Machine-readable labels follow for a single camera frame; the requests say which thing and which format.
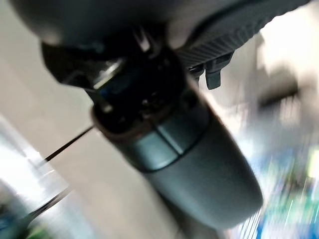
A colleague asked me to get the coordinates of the blue plastic mesh basket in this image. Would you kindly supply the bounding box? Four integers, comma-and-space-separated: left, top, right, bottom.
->
249, 144, 319, 239

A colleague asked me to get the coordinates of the thin black cable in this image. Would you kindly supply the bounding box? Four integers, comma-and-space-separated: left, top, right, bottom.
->
44, 126, 93, 162

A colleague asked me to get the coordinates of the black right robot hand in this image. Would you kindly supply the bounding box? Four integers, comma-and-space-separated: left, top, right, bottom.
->
9, 0, 310, 229

